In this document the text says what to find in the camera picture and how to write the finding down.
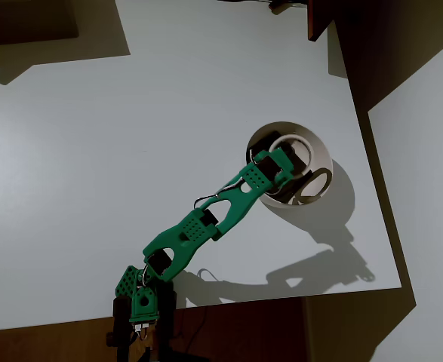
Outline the beige masking tape roll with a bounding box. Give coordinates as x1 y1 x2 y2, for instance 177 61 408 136
269 134 313 179

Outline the beige round bowl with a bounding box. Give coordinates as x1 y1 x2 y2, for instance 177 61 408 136
245 121 334 209

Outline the brown wooden board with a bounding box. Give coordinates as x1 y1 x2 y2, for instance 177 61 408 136
306 0 341 42

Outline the black table clamp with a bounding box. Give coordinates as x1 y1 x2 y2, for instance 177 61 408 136
155 281 177 362
106 296 131 362

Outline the dark brown furniture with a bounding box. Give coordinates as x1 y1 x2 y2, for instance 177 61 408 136
0 0 79 46

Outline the thin arm wire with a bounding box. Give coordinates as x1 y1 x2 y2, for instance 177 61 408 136
193 179 245 210

